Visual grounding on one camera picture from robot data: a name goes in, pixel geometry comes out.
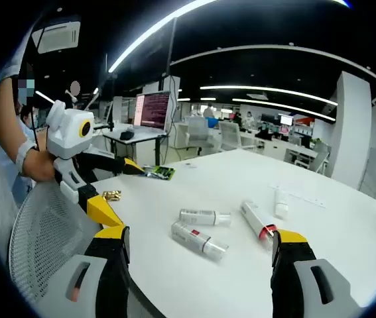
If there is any red collar clear cap skincare bottle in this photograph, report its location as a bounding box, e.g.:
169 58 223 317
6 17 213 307
239 199 280 248

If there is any green black snack packet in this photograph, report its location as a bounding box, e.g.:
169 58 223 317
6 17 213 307
143 165 176 182

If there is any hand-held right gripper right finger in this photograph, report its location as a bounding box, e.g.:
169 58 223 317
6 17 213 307
269 229 361 318

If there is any white office chair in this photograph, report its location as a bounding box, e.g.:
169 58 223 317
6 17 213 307
218 121 242 152
186 117 214 156

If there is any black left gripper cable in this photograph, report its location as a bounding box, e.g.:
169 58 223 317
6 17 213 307
28 64 41 150

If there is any person's left hand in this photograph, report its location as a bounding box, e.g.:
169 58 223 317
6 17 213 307
21 150 56 182

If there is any white skincare squeeze tube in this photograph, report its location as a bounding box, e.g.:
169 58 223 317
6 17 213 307
273 187 289 220

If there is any gold foil packet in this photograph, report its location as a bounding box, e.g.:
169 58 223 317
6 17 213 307
103 189 123 202

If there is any ceiling air conditioner vent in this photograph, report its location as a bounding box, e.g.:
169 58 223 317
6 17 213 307
31 21 82 55

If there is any grey mesh office chair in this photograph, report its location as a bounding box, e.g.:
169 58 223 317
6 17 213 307
8 180 132 318

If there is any computer monitor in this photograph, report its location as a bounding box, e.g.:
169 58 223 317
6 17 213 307
133 91 172 132

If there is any long ceiling light strip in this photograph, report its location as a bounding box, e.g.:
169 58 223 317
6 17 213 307
107 0 221 74

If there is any white standing desk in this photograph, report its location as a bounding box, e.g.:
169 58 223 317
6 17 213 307
103 127 169 166

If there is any white wrist band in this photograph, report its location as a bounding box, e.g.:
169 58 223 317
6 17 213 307
15 138 38 174

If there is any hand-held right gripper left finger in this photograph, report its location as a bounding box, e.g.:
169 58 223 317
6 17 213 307
40 224 132 318

